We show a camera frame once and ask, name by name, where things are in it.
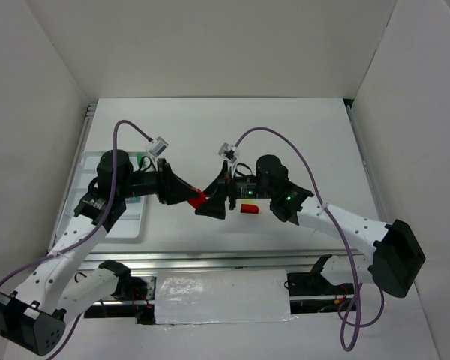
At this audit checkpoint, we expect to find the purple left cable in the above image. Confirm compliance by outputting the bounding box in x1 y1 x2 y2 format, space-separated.
0 120 153 350

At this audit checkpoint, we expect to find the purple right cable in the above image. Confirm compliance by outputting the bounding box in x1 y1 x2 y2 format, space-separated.
234 127 386 352

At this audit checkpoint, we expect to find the round teal lego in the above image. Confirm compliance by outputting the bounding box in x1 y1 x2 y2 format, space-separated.
126 197 142 204

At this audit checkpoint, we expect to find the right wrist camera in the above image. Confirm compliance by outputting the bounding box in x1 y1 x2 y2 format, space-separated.
218 142 240 165

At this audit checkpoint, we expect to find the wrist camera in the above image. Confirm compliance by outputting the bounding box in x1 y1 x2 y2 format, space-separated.
147 136 169 158
218 142 240 165

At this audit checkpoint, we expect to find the red flower lego brick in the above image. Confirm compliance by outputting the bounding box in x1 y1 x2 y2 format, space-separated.
187 191 208 209

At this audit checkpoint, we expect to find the aluminium rail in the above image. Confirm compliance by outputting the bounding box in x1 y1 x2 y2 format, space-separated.
79 249 345 271

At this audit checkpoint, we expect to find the purple cable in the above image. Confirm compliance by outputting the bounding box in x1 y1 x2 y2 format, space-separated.
0 120 153 350
234 127 386 352

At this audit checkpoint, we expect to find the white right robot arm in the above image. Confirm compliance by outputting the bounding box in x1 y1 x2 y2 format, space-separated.
195 154 425 298

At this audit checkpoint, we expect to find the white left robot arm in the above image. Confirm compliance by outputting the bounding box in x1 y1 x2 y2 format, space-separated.
0 150 200 356

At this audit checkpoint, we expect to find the red half-round lego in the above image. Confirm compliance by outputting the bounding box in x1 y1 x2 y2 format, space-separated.
240 204 260 215

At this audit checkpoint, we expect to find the white compartment tray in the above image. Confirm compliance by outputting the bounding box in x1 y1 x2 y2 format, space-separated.
50 150 151 243

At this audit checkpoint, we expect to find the white taped panel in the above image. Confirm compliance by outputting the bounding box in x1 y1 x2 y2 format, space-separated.
154 269 292 325

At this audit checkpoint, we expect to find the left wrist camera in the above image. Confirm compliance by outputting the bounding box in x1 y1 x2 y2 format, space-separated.
147 136 169 158

